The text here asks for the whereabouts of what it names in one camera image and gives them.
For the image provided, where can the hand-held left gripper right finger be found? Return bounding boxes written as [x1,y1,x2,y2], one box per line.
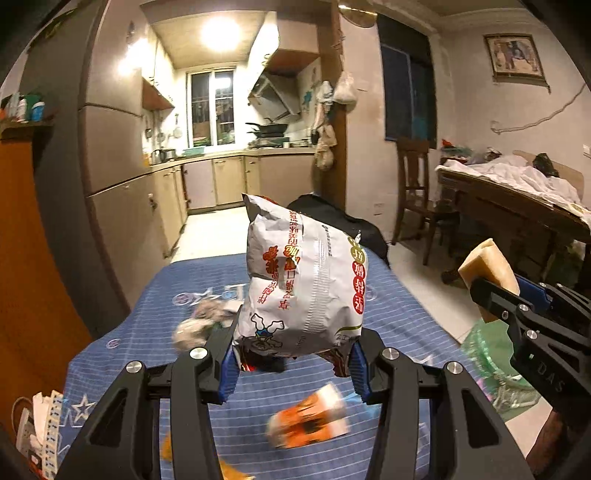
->
[348,329,532,480]

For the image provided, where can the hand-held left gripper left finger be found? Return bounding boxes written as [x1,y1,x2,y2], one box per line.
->
[54,322,242,480]

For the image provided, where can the kitchen window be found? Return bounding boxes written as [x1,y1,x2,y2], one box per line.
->
[187,69,236,147]

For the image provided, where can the white cloth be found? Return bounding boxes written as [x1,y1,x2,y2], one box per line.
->
[471,154,585,208]

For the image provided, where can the lower kitchen cabinets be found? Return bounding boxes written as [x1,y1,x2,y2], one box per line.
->
[152,148,319,259]

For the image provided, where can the black fabric bag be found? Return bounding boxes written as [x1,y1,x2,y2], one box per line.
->
[287,194,391,268]

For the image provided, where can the white power strip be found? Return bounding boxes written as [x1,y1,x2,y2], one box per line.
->
[14,392,47,462]

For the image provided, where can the kitchen cabinets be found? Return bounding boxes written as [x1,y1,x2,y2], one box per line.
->
[141,37,176,110]
[152,148,319,259]

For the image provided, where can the dark wooden chair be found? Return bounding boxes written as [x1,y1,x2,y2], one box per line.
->
[392,137,459,266]

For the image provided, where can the orange wooden cabinet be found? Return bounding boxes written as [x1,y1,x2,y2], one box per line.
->
[0,122,95,425]

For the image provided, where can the hanging bags bundle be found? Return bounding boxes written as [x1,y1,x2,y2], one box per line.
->
[311,80,339,171]

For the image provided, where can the black wok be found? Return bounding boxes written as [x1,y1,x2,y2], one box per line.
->
[245,119,289,136]

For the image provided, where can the white wall cable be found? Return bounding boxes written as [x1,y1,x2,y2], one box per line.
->
[490,83,587,136]

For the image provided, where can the dark wooden table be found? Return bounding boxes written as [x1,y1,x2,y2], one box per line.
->
[436,166,591,289]

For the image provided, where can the ceiling light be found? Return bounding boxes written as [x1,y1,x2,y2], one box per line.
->
[201,11,243,54]

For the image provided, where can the green-lined trash bin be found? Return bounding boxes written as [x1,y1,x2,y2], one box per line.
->
[462,318,541,411]

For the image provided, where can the grey refrigerator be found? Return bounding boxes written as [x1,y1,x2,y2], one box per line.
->
[28,0,169,324]

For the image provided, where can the white blister strip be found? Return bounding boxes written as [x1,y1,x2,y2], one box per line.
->
[44,390,65,478]

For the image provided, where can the upper kitchen cabinets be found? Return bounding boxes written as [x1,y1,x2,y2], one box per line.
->
[141,37,176,110]

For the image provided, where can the dark window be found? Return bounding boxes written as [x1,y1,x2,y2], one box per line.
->
[379,14,437,148]

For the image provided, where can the red and white carton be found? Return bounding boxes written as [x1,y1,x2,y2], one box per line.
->
[265,384,349,449]

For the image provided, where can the framed wall picture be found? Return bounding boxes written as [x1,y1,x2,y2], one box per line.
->
[483,33,544,78]

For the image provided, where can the dark crumpled bag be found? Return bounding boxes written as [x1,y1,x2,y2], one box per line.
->
[532,153,561,178]

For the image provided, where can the white hanging plastic bag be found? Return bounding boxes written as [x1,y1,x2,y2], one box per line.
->
[332,71,357,104]

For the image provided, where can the crumpled paper wad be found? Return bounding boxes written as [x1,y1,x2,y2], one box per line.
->
[173,300,243,354]

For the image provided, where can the blue checked tablecloth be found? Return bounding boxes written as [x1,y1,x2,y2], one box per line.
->
[55,253,472,480]

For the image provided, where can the range hood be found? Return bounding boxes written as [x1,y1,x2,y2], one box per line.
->
[248,74,303,118]

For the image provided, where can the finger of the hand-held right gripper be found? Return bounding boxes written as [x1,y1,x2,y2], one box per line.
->
[468,276,546,343]
[514,274,591,311]

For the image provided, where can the white snack bag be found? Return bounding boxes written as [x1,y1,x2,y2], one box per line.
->
[233,193,365,377]

